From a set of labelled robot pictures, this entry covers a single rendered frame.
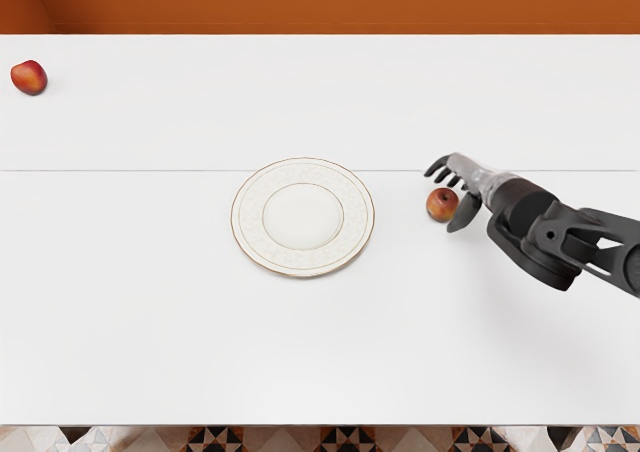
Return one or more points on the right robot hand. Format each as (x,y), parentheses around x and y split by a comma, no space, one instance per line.
(467,172)

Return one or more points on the white patterned gold-rimmed plate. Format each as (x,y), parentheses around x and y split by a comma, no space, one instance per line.
(303,217)

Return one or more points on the small red apple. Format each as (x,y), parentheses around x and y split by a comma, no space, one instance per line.
(441,204)

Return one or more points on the large red apple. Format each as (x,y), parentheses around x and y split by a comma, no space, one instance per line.
(29,77)

